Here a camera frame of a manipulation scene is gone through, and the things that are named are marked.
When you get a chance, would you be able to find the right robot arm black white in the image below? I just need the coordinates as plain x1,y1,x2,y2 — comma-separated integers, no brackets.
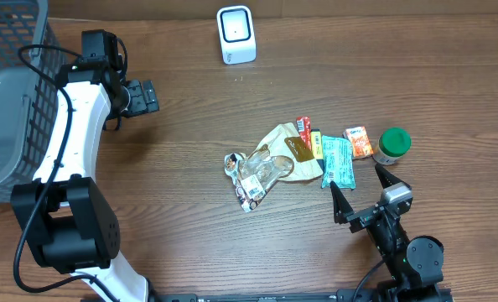
330,164,453,301

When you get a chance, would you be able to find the beige brown snack bag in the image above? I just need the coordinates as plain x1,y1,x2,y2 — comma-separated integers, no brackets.
224,122,323,213

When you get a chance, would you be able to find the teal tissue packet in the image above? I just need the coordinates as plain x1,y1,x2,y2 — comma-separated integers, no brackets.
321,135,356,190

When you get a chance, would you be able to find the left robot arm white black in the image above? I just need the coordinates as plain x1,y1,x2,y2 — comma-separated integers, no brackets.
10,29,159,301

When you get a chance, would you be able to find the orange Kleenex tissue pack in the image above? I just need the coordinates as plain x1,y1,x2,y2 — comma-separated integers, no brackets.
343,126,373,159

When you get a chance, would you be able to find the yellow black battery tube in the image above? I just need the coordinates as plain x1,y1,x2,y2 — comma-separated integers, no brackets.
310,128,325,170

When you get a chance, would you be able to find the white barcode scanner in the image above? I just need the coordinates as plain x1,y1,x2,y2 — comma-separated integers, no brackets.
216,5,257,65

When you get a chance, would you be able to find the green lid jar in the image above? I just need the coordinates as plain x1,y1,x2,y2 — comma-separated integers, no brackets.
372,128,412,165

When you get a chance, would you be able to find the grey plastic mesh basket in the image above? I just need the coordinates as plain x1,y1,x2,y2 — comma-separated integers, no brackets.
0,0,66,203

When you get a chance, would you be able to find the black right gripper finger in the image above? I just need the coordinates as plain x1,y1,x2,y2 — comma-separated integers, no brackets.
330,181,354,224
375,164,412,190

